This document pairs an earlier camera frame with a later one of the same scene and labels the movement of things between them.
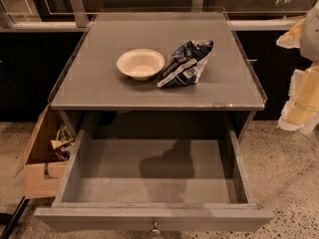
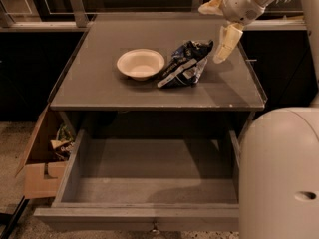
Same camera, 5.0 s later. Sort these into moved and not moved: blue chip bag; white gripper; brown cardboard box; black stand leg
Moved: white gripper
Not moved: brown cardboard box; black stand leg; blue chip bag
